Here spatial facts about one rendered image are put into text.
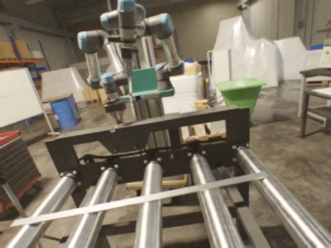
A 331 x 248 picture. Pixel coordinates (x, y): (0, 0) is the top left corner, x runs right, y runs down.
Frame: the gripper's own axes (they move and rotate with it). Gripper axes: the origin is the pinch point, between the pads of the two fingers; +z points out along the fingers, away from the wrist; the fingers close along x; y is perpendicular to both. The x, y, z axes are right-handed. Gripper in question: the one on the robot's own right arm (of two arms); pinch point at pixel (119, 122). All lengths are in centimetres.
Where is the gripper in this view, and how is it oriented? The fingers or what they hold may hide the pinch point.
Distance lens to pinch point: 125.1
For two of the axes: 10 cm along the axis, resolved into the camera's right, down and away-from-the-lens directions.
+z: 1.7, 9.2, 3.6
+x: -9.9, 1.6, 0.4
